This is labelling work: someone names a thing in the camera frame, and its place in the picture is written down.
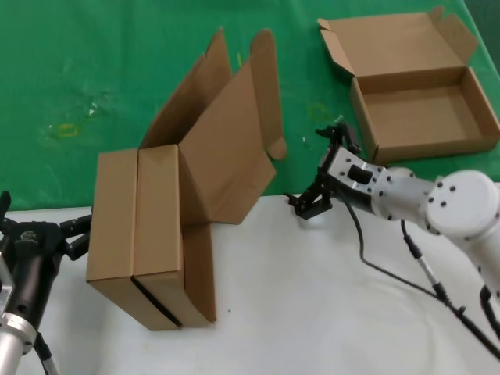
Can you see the green table cloth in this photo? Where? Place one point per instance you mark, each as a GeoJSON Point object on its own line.
{"type": "Point", "coordinates": [78, 58]}

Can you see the silver wrist mount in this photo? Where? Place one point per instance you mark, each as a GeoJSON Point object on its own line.
{"type": "Point", "coordinates": [4, 281]}
{"type": "Point", "coordinates": [343, 168]}

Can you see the silver left wrist mount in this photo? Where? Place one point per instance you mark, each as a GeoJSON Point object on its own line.
{"type": "Point", "coordinates": [4, 281]}

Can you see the cardboard box, rounded lid ear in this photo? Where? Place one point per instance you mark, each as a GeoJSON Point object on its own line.
{"type": "Point", "coordinates": [156, 215]}

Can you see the closed-side cardboard box, plain lid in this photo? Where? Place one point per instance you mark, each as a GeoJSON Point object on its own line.
{"type": "Point", "coordinates": [111, 218]}

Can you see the silver right wrist mount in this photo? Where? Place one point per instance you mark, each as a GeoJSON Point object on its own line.
{"type": "Point", "coordinates": [343, 168]}

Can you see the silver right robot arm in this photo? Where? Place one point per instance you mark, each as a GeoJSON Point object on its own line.
{"type": "Point", "coordinates": [461, 207]}

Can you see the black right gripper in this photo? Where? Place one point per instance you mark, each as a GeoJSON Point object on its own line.
{"type": "Point", "coordinates": [353, 196]}

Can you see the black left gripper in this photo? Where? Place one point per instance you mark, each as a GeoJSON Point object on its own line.
{"type": "Point", "coordinates": [33, 254]}

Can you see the cardboard mailer box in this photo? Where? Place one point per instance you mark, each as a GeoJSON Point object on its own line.
{"type": "Point", "coordinates": [418, 113]}

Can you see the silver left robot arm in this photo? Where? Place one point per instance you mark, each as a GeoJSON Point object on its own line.
{"type": "Point", "coordinates": [13, 340]}

